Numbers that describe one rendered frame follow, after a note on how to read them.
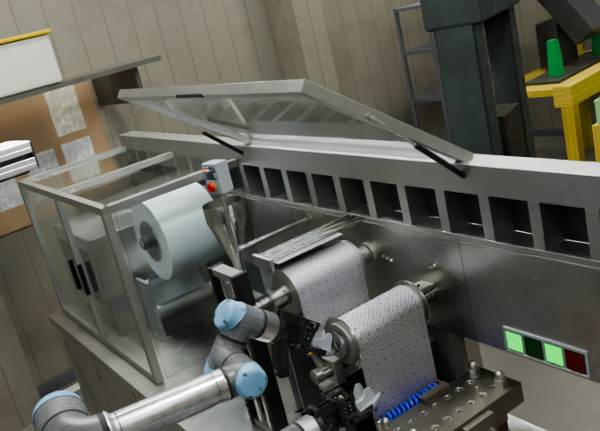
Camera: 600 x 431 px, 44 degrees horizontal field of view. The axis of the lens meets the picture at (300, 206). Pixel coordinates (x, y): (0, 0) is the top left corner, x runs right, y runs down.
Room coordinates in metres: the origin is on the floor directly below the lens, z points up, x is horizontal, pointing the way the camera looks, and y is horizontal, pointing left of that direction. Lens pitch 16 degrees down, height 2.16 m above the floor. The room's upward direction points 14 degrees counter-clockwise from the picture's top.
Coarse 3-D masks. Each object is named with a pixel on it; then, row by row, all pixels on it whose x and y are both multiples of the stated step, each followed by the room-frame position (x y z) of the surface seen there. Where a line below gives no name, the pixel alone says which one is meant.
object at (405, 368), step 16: (416, 336) 1.83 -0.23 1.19; (384, 352) 1.77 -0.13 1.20; (400, 352) 1.80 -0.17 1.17; (416, 352) 1.83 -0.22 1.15; (368, 368) 1.74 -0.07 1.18; (384, 368) 1.77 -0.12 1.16; (400, 368) 1.80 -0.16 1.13; (416, 368) 1.82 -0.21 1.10; (432, 368) 1.85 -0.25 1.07; (368, 384) 1.74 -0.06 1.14; (384, 384) 1.76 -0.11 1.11; (400, 384) 1.79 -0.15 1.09; (416, 384) 1.82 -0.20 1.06; (384, 400) 1.76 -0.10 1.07; (400, 400) 1.78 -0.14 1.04
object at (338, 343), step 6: (336, 336) 1.77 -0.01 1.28; (342, 336) 1.76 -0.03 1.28; (336, 342) 1.78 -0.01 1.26; (342, 342) 1.75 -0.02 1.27; (330, 348) 1.80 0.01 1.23; (336, 348) 1.78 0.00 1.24; (342, 348) 1.75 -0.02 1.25; (348, 348) 1.75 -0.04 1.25; (336, 354) 1.78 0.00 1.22; (342, 354) 1.76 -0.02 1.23; (348, 354) 1.76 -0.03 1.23
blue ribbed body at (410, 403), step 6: (432, 384) 1.83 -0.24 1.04; (426, 390) 1.80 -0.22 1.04; (414, 396) 1.78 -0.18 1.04; (408, 402) 1.78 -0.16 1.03; (414, 402) 1.78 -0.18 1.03; (396, 408) 1.75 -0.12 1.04; (402, 408) 1.75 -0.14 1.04; (408, 408) 1.75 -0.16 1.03; (390, 414) 1.73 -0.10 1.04; (396, 414) 1.73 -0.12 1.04; (390, 420) 1.72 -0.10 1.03
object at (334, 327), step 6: (420, 300) 1.87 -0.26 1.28; (330, 324) 1.80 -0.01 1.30; (336, 324) 1.78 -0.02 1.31; (330, 330) 1.80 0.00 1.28; (336, 330) 1.78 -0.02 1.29; (342, 330) 1.76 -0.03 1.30; (348, 336) 1.74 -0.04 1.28; (348, 342) 1.74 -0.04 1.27; (354, 348) 1.74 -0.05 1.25; (354, 354) 1.74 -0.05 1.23; (342, 360) 1.79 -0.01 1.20; (348, 360) 1.76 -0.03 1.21; (354, 360) 1.75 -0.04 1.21
